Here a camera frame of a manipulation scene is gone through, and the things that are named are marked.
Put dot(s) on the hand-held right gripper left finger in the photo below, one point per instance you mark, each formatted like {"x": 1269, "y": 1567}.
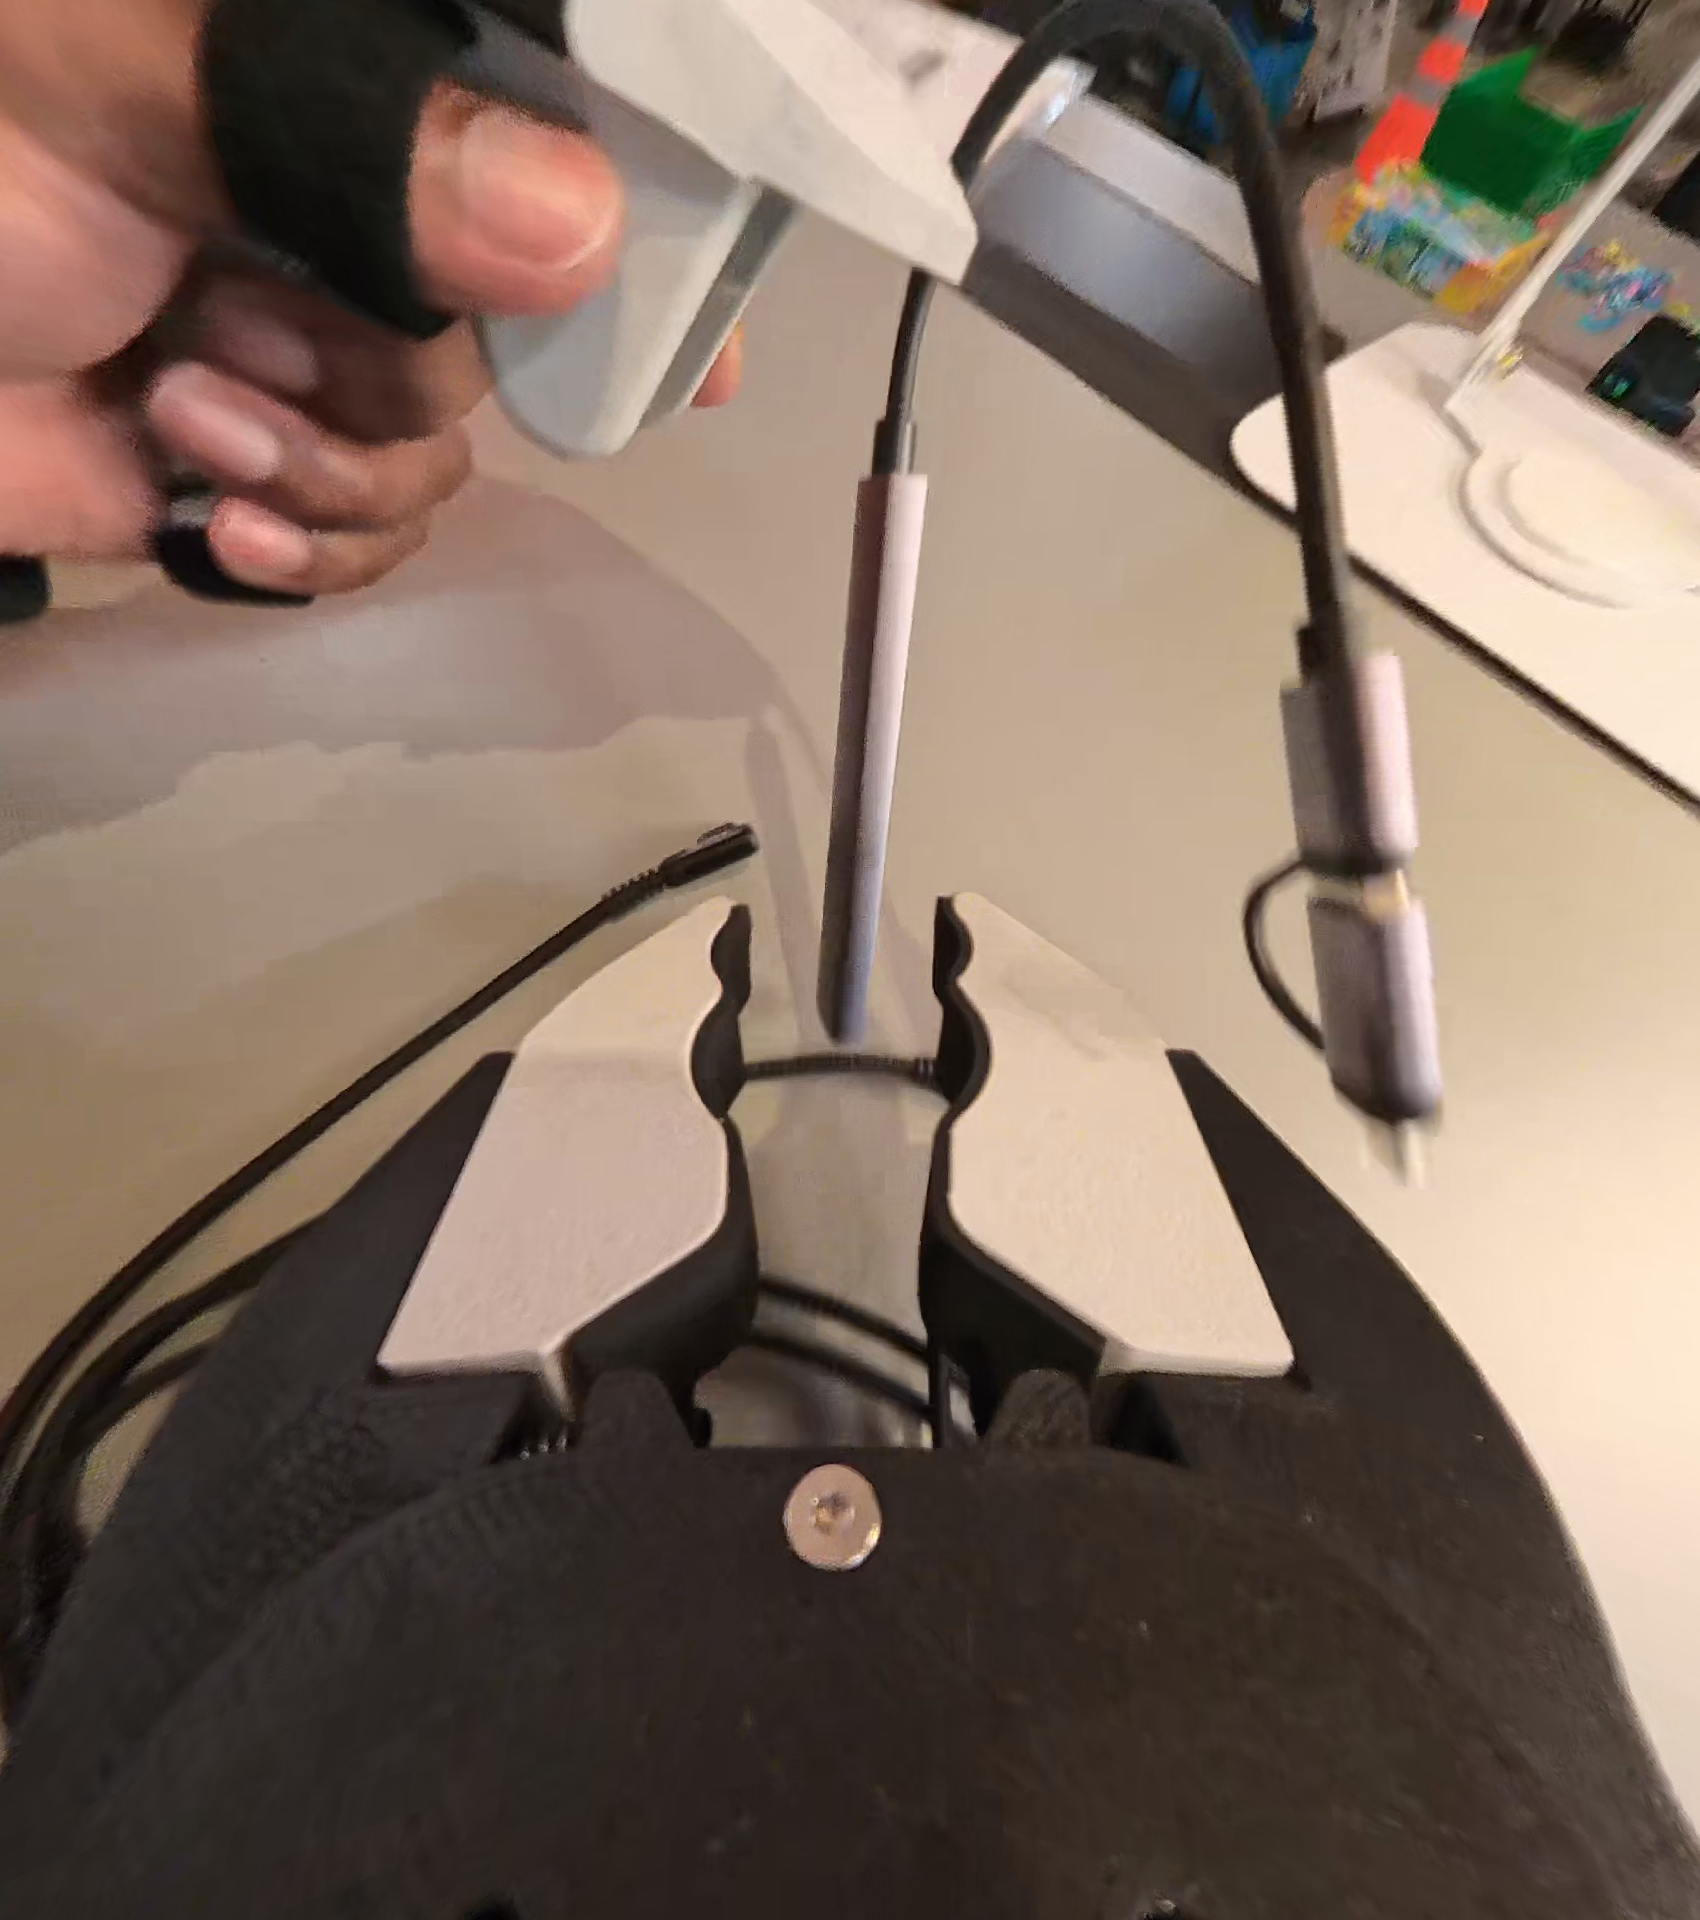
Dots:
{"x": 596, "y": 1185}

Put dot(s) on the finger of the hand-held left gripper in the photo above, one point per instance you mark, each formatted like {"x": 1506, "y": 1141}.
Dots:
{"x": 790, "y": 107}

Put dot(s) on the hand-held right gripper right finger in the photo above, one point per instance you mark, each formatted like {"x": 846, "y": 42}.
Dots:
{"x": 1105, "y": 1185}

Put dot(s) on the grey usb hub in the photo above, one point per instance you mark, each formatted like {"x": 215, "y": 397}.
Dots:
{"x": 873, "y": 752}

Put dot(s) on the person's left hand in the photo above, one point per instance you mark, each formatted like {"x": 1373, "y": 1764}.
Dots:
{"x": 25, "y": 269}

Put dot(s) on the grey box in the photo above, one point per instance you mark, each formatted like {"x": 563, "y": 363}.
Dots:
{"x": 1105, "y": 299}

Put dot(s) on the orange traffic cone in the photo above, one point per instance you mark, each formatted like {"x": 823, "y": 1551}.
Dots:
{"x": 1442, "y": 55}

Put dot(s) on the white base board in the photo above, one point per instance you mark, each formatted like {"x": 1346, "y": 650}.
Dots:
{"x": 1614, "y": 675}

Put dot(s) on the green plastic bin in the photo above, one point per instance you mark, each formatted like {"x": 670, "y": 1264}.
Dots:
{"x": 1520, "y": 134}

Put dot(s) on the small black device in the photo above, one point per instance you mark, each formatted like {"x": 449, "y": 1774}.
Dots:
{"x": 1667, "y": 369}

